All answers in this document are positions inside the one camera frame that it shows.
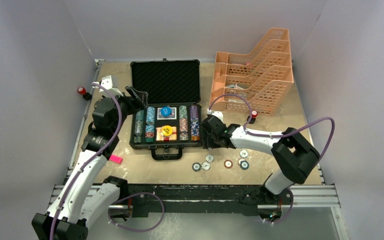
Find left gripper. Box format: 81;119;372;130
104;86;147;134

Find blue round button chip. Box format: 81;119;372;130
159;106;172;117

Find blue playing card deck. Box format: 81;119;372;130
156;106;177;121

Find red gold card deck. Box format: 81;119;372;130
155;125;178;142

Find yellow round button chip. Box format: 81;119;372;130
161;125;174;137

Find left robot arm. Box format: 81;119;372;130
31;86;148;240

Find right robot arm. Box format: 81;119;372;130
201;115;321;204

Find black poker set case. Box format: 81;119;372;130
129;59;202;161

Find white poker chip middle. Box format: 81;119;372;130
205;154;214;163

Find white poker chip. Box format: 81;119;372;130
205;154;214;163
239;149;249;159
201;162;211;171

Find white poker chip lower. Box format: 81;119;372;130
201;162;211;171

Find red poker chip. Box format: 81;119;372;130
223;159;233;169

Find white poker chip right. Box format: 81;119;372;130
239;149;249;159

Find dark green poker chip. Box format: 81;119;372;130
192;162;202;172

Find red black stamp on table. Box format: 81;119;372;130
246;110;258;124

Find teal poker chip right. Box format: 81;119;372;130
238;159;250;170

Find red emergency button left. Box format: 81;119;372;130
77;87;92;101

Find pink highlighter marker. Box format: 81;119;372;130
109;155;123;164

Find orange plastic file tray rack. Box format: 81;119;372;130
210;27;294;116

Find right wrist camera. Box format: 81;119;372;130
206;108;224;123

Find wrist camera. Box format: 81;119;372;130
206;108;224;123
92;75;124;98

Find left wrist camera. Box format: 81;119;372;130
92;75;124;98

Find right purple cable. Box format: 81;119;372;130
207;94;336;165

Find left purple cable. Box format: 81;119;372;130
48;82;123;240

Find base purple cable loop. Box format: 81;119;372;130
107;192;166;233

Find black base frame rail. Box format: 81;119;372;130
111;183;294;219

